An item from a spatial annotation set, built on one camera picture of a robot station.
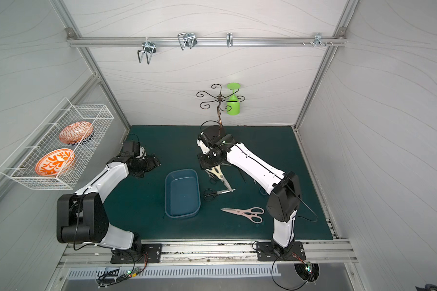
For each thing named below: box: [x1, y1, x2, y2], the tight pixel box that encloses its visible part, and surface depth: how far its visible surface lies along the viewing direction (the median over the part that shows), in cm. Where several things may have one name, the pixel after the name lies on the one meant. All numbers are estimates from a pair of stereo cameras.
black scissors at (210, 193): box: [203, 187, 237, 202], surface depth 92 cm
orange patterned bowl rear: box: [59, 121, 95, 145], surface depth 73 cm
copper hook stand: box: [196, 83, 246, 136], surface depth 95 cm
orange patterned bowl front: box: [35, 147, 76, 178], surface depth 64 cm
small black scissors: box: [208, 173, 220, 185], surface depth 98 cm
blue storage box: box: [164, 168, 201, 219], surface depth 92 cm
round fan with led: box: [293, 262, 321, 285], surface depth 73 cm
